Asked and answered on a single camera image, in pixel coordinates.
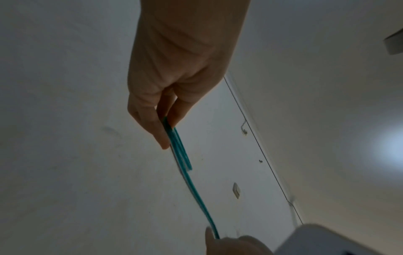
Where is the person's right hand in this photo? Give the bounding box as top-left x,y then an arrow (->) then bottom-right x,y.
204,226 -> 275,255

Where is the person's left hand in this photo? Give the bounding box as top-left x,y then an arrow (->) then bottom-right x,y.
127,0 -> 253,150

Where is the green cable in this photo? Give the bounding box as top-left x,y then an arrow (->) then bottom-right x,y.
162,117 -> 221,240

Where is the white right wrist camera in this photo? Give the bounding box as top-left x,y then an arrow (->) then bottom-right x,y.
273,223 -> 403,255

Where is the thin black wall wire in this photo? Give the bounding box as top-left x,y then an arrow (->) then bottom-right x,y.
223,76 -> 304,226

